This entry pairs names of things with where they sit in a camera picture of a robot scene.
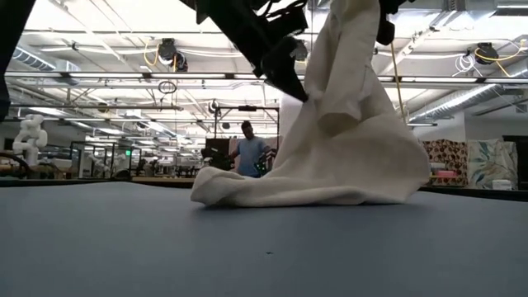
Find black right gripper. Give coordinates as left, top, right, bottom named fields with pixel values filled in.
left=375, top=0, right=417, bottom=47

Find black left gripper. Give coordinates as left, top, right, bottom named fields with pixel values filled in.
left=196, top=0, right=310, bottom=104

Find white checked towel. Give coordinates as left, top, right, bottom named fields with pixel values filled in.
left=190, top=0, right=431, bottom=208

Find person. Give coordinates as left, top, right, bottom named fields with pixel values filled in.
left=229, top=120, right=276, bottom=179

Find brown floral fabric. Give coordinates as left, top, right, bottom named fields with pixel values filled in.
left=422, top=139, right=469, bottom=187

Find teal leaf fabric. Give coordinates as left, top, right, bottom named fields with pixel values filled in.
left=467, top=139, right=519, bottom=191

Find black cabinet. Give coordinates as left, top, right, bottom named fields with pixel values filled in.
left=502, top=134, right=528, bottom=191

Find blue table mat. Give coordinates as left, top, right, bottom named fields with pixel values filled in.
left=0, top=181, right=528, bottom=297

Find orange-yellow hanging cable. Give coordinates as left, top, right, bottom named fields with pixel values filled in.
left=389, top=40, right=409, bottom=125

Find black rig frame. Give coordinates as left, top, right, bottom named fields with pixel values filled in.
left=213, top=105, right=281, bottom=139

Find long ceiling light rail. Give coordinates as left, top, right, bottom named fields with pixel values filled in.
left=3, top=70, right=528, bottom=83

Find silver air duct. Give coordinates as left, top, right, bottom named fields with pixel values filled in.
left=12, top=45, right=82, bottom=74
left=408, top=68, right=528, bottom=123

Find black cell frame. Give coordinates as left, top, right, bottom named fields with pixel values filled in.
left=68, top=139, right=144, bottom=179

